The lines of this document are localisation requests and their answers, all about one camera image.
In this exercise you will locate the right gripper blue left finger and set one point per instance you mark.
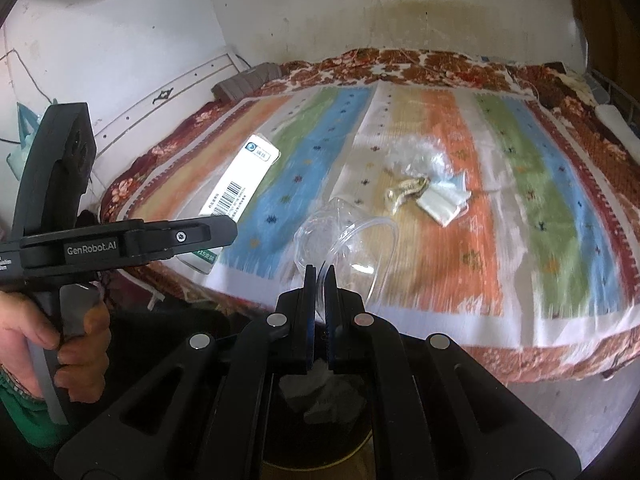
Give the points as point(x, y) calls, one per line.
point(309, 307)

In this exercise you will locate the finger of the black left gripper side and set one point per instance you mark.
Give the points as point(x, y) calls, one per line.
point(167, 239)

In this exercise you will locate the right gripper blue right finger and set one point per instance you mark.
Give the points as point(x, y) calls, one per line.
point(334, 317)

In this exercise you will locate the clear plastic cup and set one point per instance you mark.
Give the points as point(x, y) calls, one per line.
point(359, 247)

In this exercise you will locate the white blue mask box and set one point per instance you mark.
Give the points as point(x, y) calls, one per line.
point(227, 192)

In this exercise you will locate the dark round trash bin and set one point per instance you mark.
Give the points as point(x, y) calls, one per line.
point(318, 428)

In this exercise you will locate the person's left hand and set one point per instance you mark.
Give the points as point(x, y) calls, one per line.
point(83, 359)

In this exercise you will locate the crumpled yellowish wrapper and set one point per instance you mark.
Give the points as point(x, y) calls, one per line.
point(405, 190)

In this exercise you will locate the light blue face mask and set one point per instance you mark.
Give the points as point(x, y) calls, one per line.
point(445, 200)

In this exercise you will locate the white decorated headboard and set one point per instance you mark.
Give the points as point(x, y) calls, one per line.
point(158, 114)

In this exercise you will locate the crumpled clear plastic bag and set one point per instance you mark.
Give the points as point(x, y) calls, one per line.
point(433, 164)

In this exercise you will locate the grey folded cloth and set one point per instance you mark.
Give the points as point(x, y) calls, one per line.
point(243, 84)

